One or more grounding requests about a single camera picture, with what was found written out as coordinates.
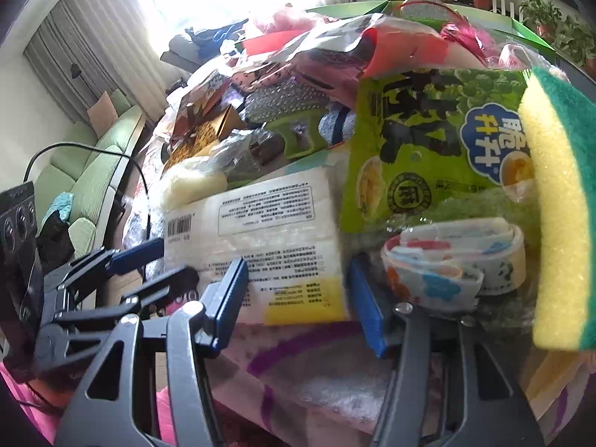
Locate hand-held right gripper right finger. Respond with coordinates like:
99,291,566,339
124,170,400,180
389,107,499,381
350,254,545,447

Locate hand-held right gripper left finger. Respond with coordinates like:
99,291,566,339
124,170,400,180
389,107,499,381
55,257,250,447

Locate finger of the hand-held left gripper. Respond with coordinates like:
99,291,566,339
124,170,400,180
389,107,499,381
44,237,165,299
36,264,202,361

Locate yellow and green sponge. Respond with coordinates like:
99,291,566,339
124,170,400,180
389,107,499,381
518,66,595,352

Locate green cardboard box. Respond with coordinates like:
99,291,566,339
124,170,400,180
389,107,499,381
302,0,390,18
386,0,558,53

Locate person's left forearm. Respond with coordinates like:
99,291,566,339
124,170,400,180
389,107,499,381
0,358,180,447

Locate black cloth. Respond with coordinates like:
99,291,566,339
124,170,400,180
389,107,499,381
36,211,76,262

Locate teal cloth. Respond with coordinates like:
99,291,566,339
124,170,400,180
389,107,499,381
43,192,76,225

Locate pale yellow soft sponge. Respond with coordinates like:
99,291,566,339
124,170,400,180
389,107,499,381
159,155,230,211

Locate green sofa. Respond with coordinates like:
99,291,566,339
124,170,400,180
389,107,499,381
35,91,146,262

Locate purple patterned blanket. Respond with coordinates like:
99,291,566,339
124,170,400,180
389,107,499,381
205,320,596,447

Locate yellow wedge gift box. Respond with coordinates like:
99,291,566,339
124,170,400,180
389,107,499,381
167,106,248,169

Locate clear plastic bag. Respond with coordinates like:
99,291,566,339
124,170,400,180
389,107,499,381
222,129,290,183

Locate green snack bag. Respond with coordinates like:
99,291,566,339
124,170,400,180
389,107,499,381
342,67,536,236

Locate green plastic holder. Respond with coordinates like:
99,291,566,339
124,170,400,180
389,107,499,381
274,106,327,160

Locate blue and white cloth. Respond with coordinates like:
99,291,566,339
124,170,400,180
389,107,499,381
319,104,360,143

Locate silver glitter pouch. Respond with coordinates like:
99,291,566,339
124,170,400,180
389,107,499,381
246,78,327,123

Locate grey sheer curtain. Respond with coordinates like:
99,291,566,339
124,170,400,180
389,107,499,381
23,0,169,127

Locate grey armchair with clutter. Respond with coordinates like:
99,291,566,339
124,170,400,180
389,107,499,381
159,18,253,76

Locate pink patterned packet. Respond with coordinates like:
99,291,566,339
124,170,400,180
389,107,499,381
232,55,355,104

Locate white and red snack packet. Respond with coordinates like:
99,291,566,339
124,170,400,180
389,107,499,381
242,12,485,80

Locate pink fluffy bath pouf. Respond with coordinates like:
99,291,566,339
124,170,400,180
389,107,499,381
251,4,327,39

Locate magenta feather decoration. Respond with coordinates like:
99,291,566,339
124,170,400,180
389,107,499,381
439,13,491,57

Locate row of potted plants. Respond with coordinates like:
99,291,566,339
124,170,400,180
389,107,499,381
371,0,596,76

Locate black cable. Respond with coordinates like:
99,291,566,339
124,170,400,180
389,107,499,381
23,142,153,244

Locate white floral fabric strap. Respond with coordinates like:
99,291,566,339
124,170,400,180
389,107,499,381
381,218,528,310

